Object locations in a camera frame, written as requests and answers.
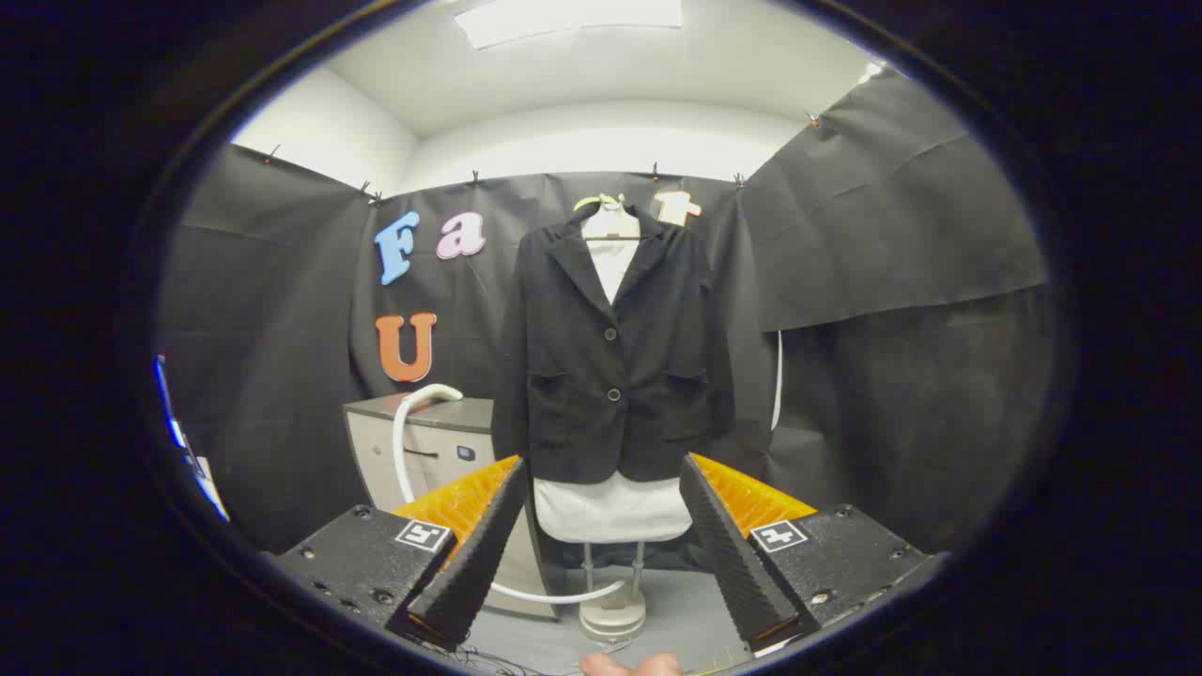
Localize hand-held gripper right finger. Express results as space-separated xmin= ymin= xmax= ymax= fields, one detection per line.
xmin=678 ymin=453 xmax=945 ymax=658

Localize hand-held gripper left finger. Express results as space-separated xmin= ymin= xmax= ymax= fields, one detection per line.
xmin=268 ymin=455 xmax=529 ymax=653

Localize white shirt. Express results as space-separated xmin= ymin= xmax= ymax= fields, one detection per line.
xmin=532 ymin=237 xmax=693 ymax=544

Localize black suit jacket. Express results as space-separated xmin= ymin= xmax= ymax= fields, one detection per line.
xmin=493 ymin=202 xmax=738 ymax=484

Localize grey filing cabinet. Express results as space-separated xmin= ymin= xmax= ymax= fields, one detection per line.
xmin=343 ymin=394 xmax=562 ymax=622

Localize metal mannequin stand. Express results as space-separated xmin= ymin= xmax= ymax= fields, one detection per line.
xmin=578 ymin=540 xmax=649 ymax=644

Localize blue and white object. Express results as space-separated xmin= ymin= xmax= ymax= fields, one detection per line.
xmin=155 ymin=355 xmax=231 ymax=522

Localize black backdrop cloth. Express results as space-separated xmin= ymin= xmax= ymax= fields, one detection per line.
xmin=155 ymin=66 xmax=1053 ymax=555

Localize ceiling light panel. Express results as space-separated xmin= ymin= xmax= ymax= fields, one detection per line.
xmin=454 ymin=0 xmax=685 ymax=50

